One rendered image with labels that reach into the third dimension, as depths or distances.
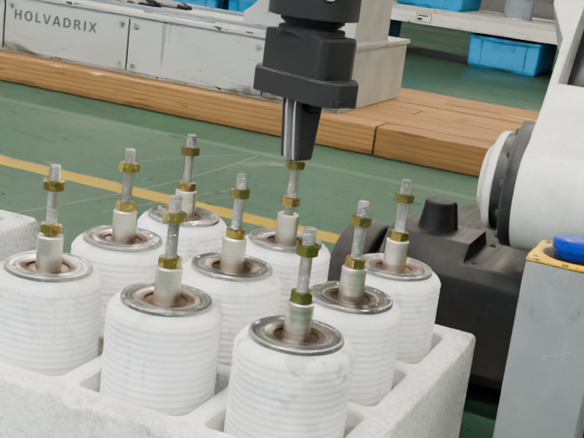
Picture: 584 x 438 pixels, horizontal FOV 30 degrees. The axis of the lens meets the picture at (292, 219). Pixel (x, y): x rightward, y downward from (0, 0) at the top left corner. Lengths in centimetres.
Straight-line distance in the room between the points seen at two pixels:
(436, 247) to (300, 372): 57
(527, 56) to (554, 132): 437
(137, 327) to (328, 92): 30
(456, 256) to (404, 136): 156
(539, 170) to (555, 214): 5
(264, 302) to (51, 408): 21
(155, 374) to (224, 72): 234
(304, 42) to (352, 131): 191
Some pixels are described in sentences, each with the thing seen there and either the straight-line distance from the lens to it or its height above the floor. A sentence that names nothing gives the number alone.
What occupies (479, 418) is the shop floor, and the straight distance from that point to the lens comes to 140.
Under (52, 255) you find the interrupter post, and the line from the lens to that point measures 95.
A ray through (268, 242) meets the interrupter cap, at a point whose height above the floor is 25.
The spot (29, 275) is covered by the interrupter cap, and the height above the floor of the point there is 25.
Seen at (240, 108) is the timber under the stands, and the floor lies 6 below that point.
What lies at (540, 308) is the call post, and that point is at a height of 27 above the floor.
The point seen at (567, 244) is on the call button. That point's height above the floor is 33.
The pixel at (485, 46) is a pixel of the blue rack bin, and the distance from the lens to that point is 562.
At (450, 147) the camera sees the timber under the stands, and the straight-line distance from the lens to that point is 287.
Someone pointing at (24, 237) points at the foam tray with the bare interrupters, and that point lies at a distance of 135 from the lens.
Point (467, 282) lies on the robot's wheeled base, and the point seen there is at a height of 17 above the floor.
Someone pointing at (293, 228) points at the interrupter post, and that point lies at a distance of 110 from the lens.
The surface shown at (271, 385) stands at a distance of 83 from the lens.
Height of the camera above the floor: 56
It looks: 15 degrees down
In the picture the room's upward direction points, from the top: 7 degrees clockwise
